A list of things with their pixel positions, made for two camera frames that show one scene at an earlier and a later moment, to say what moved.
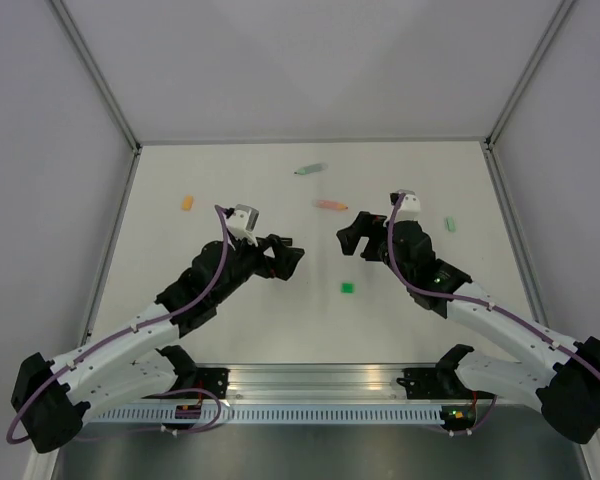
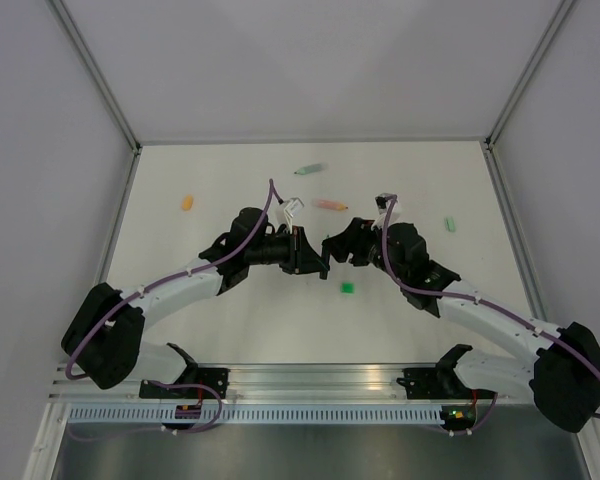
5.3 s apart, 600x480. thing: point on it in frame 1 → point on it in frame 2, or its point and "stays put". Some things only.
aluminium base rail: [299, 382] stays put
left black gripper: [284, 263] → [302, 258]
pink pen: [331, 204] stays put
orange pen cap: [187, 203] stays put
